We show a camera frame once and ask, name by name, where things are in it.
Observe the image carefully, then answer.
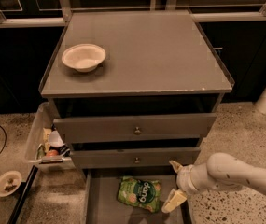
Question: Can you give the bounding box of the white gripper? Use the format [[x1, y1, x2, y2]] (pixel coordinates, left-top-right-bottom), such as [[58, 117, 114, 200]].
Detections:
[[161, 160, 199, 213]]

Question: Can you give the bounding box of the green rice chip bag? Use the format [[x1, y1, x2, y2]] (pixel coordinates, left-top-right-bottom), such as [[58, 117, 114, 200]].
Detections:
[[117, 176, 161, 213]]

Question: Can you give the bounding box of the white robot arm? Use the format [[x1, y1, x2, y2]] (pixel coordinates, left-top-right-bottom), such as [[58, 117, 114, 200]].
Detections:
[[161, 152, 266, 213]]

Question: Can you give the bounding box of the top grey drawer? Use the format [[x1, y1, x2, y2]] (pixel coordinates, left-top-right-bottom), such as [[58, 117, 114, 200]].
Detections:
[[53, 113, 216, 144]]

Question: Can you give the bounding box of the bottom grey open drawer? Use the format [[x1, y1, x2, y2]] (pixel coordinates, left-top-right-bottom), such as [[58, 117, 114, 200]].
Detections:
[[83, 166, 192, 224]]

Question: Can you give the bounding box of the middle grey drawer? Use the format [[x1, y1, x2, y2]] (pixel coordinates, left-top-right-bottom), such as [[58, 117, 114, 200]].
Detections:
[[71, 147, 201, 169]]

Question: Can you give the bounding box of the grey drawer cabinet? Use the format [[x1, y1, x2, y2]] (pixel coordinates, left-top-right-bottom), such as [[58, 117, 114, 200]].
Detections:
[[38, 10, 235, 173]]

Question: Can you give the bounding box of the red item in bin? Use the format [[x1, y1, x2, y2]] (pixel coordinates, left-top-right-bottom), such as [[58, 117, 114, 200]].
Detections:
[[46, 149, 59, 157]]

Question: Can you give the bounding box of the white cup in bin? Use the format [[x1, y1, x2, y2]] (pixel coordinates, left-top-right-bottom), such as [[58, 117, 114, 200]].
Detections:
[[48, 131, 64, 147]]

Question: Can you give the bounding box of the clear plastic storage bin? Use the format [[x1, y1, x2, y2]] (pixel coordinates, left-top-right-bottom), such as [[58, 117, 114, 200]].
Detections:
[[24, 102, 75, 172]]

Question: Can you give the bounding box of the black floor bar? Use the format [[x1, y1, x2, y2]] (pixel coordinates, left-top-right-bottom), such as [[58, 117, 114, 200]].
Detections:
[[7, 166, 38, 224]]

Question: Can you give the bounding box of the white paper bowl on cabinet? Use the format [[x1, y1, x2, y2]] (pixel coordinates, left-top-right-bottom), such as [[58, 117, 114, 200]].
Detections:
[[62, 44, 106, 73]]

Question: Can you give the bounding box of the white bowl on floor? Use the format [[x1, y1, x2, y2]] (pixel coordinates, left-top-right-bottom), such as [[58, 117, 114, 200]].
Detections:
[[0, 171, 22, 197]]

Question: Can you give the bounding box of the metal railing frame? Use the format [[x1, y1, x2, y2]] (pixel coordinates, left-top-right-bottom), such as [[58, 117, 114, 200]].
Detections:
[[0, 0, 266, 29]]

